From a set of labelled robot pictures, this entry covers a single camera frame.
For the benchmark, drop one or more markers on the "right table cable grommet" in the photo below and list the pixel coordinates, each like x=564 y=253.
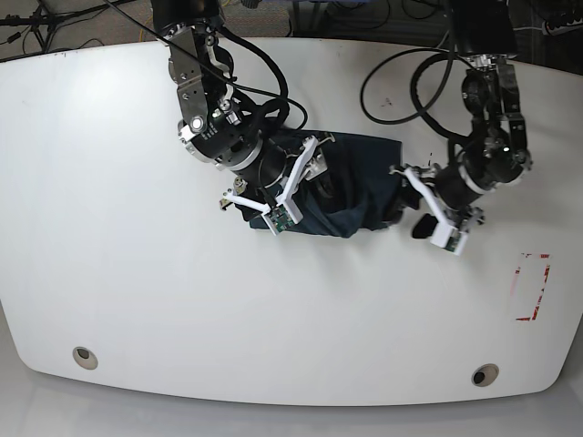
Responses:
x=485 y=375

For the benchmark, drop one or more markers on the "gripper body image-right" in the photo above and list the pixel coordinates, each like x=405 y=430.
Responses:
x=449 y=192

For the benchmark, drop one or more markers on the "wrist camera board image-left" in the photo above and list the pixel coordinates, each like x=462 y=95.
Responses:
x=282 y=217

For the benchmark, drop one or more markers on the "left table cable grommet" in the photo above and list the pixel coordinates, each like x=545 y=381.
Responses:
x=85 y=358

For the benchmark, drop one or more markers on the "black tripod stand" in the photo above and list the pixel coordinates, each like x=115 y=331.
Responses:
x=44 y=23

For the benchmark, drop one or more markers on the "dark teal T-shirt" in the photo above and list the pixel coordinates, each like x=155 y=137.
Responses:
x=360 y=167

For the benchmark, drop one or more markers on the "white power strip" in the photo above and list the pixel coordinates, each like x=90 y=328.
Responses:
x=564 y=23

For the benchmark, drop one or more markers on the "wrist camera board image-right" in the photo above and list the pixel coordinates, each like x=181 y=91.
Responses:
x=449 y=238

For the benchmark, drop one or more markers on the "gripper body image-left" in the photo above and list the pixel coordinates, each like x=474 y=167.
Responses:
x=269 y=171

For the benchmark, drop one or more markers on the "red tape rectangle marking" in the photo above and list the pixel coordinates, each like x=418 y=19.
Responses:
x=528 y=285

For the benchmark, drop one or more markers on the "table cable grommet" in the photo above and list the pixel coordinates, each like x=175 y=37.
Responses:
x=485 y=375
x=85 y=358

